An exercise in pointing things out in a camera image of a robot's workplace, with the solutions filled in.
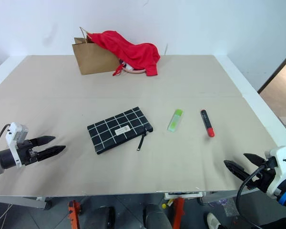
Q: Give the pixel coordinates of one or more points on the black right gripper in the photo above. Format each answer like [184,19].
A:
[262,177]

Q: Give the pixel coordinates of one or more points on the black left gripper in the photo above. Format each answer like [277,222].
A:
[27,153]

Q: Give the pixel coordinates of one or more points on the black grid pencil pouch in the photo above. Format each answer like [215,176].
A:
[119,130]

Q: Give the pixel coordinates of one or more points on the black red-capped marker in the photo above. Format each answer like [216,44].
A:
[207,122]

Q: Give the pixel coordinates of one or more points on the white shoe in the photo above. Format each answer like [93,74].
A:
[213,220]

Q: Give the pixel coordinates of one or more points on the orange clamp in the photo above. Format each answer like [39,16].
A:
[178,212]
[74,213]

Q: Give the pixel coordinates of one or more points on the green highlighter pen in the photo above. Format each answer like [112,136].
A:
[175,120]

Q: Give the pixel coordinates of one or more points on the beige table cover sheet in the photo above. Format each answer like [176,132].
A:
[133,148]

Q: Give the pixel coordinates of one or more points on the brown paper bag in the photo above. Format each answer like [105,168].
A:
[93,57]

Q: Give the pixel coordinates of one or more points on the dark rounded shape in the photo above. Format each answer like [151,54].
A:
[156,217]

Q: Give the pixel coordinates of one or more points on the pink round object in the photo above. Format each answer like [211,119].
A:
[135,70]

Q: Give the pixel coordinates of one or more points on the red cloth garment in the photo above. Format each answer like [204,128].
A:
[126,51]

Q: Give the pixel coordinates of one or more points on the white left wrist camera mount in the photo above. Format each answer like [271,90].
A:
[14,136]

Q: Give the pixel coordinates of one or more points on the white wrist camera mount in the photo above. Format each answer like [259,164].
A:
[281,167]
[14,136]

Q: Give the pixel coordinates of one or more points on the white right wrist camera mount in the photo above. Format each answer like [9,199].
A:
[281,167]

